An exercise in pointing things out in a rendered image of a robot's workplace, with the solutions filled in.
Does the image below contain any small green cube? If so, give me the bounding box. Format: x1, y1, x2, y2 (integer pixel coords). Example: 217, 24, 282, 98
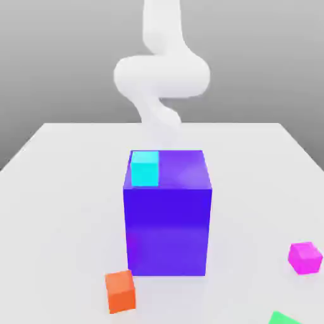
268, 311, 301, 324

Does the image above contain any small orange cube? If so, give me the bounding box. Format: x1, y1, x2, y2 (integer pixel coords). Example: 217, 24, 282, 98
104, 270, 137, 315

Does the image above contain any large purple box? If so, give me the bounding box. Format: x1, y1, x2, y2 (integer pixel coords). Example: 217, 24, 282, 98
123, 149, 213, 277

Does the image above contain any small magenta cube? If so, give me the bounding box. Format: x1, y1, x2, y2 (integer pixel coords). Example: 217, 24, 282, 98
287, 241, 323, 275

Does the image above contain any small cyan cube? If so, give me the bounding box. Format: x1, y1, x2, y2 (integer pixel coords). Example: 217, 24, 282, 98
130, 151, 159, 187

